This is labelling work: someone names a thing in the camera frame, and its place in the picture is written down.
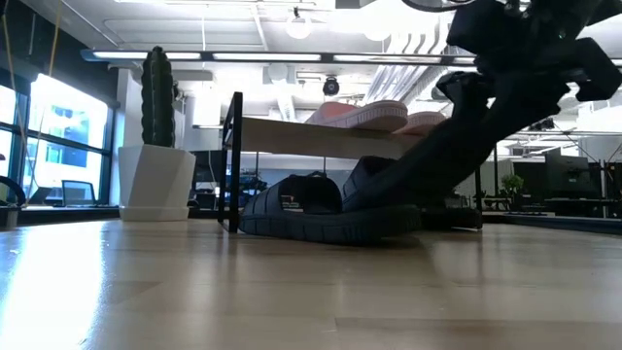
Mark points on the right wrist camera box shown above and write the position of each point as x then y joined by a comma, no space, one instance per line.
486,29

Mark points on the pink foam slide sandal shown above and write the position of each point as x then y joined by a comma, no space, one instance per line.
423,124
369,116

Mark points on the black window frame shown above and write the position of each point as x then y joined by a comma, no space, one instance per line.
109,160

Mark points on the background laptop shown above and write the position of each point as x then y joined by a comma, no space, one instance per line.
78,193

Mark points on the wooden shelf black metal frame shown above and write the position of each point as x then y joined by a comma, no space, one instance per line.
316,141

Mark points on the background green plant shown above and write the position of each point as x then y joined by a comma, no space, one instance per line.
512,187

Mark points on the black overhead camera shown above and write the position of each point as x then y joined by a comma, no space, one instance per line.
331,86

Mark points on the overhead LED light bar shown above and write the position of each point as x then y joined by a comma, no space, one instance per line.
328,57

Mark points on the background black monitor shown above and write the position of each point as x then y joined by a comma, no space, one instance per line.
573,177

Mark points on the white faceted plant pot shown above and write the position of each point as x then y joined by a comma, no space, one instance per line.
155,185

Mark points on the black aluminium rig frame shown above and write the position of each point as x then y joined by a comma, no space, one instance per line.
63,216

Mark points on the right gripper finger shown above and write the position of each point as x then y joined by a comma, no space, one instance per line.
486,146
447,141

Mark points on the round ceiling lamp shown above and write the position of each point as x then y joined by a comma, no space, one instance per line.
299,26

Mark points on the silver ceiling duct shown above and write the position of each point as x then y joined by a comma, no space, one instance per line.
403,73

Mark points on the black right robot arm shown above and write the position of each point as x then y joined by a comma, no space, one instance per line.
578,17

